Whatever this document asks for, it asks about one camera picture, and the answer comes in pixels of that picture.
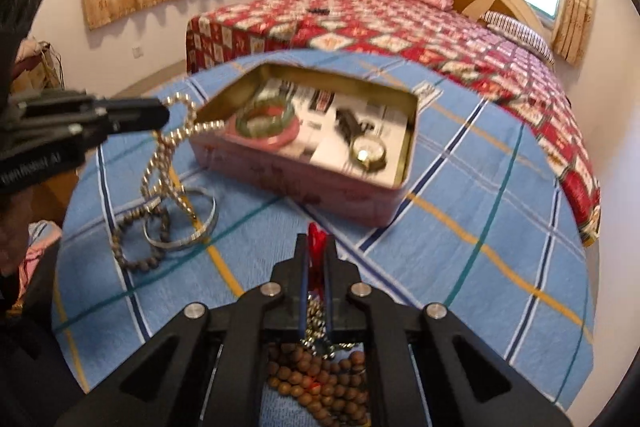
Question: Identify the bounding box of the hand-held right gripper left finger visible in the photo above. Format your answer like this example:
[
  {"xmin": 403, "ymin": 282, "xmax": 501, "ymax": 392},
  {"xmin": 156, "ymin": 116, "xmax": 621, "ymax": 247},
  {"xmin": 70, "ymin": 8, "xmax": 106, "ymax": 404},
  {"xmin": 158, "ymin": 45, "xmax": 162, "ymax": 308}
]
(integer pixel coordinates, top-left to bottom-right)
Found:
[{"xmin": 55, "ymin": 234, "xmax": 308, "ymax": 427}]

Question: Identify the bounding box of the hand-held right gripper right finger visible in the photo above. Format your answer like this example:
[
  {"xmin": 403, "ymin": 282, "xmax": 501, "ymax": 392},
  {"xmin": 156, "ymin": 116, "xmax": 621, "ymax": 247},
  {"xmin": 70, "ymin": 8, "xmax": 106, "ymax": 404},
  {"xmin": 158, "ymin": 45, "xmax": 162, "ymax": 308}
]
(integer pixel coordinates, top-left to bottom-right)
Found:
[{"xmin": 324, "ymin": 234, "xmax": 573, "ymax": 427}]

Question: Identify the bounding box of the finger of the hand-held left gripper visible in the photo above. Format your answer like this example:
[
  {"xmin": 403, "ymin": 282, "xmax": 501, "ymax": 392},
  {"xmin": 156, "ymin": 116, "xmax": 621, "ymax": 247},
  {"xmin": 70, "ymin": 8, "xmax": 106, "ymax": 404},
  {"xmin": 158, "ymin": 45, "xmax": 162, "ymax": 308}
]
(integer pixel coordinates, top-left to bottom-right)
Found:
[
  {"xmin": 15, "ymin": 89, "xmax": 170, "ymax": 118},
  {"xmin": 30, "ymin": 113, "xmax": 170, "ymax": 148}
]

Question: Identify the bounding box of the red knot charm with chain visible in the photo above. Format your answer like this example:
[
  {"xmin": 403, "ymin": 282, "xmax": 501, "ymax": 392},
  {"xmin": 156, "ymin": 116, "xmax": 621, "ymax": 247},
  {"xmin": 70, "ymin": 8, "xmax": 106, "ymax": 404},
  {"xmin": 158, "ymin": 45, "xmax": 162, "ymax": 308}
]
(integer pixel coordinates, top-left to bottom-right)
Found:
[{"xmin": 305, "ymin": 222, "xmax": 332, "ymax": 353}]

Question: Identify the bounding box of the pearl necklace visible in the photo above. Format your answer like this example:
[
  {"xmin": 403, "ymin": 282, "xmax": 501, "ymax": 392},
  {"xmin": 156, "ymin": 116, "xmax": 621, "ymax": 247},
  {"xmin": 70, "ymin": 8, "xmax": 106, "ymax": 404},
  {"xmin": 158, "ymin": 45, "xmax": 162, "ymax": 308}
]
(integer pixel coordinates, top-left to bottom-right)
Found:
[{"xmin": 140, "ymin": 91, "xmax": 227, "ymax": 224}]

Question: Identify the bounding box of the brown wooden bead string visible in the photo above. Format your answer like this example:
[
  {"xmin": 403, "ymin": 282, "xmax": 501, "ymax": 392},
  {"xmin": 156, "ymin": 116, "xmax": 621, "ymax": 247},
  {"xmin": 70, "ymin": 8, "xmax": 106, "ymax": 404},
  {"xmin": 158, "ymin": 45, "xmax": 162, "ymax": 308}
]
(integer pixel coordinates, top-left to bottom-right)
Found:
[{"xmin": 265, "ymin": 342, "xmax": 371, "ymax": 427}]

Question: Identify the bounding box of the green jade bangle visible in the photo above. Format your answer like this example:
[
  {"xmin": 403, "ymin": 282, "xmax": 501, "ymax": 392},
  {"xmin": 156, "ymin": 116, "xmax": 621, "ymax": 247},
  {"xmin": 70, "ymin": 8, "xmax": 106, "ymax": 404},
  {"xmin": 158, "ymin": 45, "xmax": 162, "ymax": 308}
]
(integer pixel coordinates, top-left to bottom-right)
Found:
[{"xmin": 235, "ymin": 96, "xmax": 297, "ymax": 136}]

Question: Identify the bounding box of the pink tin box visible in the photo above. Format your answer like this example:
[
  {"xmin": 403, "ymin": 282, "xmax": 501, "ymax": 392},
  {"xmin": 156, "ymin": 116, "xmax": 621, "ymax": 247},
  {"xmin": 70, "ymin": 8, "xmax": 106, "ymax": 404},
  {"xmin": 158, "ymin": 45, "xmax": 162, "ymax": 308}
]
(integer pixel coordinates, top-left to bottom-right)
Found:
[{"xmin": 187, "ymin": 63, "xmax": 420, "ymax": 228}]

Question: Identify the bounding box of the silver bangle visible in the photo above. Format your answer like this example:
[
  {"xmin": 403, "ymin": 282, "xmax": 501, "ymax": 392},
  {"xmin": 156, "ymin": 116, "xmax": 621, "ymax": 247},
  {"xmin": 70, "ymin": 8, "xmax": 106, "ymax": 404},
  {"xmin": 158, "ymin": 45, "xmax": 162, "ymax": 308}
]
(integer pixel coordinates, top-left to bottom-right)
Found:
[{"xmin": 142, "ymin": 187, "xmax": 219, "ymax": 252}]

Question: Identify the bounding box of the dark bead bracelet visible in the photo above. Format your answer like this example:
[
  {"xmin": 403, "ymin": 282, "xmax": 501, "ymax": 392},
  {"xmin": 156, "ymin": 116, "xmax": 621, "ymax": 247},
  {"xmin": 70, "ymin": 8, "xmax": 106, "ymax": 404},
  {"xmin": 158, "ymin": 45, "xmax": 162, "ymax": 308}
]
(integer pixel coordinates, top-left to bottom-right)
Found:
[{"xmin": 111, "ymin": 202, "xmax": 172, "ymax": 273}]

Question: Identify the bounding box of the pink bangle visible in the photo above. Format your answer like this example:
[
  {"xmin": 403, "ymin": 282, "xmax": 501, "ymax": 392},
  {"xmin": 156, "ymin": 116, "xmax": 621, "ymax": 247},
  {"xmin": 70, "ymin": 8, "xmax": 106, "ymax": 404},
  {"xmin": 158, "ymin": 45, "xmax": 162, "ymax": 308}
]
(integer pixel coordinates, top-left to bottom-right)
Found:
[{"xmin": 222, "ymin": 104, "xmax": 303, "ymax": 152}]

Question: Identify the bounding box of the wristwatch with dark strap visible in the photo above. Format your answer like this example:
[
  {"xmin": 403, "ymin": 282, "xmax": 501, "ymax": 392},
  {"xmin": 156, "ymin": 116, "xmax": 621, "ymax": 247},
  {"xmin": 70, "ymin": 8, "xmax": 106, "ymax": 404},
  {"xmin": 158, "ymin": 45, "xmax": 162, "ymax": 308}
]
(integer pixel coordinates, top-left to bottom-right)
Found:
[{"xmin": 335, "ymin": 107, "xmax": 388, "ymax": 171}]

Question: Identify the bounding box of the pink cloth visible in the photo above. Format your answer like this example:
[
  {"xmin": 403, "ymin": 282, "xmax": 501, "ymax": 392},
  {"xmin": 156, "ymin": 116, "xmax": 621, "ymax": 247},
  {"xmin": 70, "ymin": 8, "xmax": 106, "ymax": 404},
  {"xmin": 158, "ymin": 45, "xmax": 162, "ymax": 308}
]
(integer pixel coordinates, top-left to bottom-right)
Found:
[{"xmin": 20, "ymin": 219, "xmax": 63, "ymax": 293}]

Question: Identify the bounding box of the blue plaid tablecloth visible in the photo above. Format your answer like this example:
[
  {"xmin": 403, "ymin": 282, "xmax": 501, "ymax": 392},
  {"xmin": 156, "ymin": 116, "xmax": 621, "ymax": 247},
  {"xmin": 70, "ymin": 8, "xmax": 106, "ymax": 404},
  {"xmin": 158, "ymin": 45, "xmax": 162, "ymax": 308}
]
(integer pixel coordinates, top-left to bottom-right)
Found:
[{"xmin": 50, "ymin": 47, "xmax": 596, "ymax": 427}]

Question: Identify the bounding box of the printed paper sheet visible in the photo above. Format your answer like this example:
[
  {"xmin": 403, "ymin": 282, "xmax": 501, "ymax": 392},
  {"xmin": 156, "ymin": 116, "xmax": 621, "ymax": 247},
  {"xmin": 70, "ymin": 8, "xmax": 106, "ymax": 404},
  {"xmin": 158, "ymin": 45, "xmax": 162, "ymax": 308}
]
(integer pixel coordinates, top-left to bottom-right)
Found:
[{"xmin": 270, "ymin": 79, "xmax": 408, "ymax": 180}]

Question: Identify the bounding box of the bed with red patterned cover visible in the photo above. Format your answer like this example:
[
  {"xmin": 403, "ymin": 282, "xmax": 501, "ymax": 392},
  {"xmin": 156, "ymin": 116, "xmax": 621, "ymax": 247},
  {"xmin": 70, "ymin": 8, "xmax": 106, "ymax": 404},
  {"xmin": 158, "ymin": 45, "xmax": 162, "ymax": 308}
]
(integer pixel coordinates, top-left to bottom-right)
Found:
[{"xmin": 185, "ymin": 0, "xmax": 601, "ymax": 248}]

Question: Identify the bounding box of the striped pillow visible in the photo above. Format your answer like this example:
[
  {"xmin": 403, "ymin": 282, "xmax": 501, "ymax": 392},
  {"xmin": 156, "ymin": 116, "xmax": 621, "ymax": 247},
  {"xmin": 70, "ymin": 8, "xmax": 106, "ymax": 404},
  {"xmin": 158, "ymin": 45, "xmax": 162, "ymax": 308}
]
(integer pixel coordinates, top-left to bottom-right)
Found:
[{"xmin": 481, "ymin": 9, "xmax": 556, "ymax": 65}]

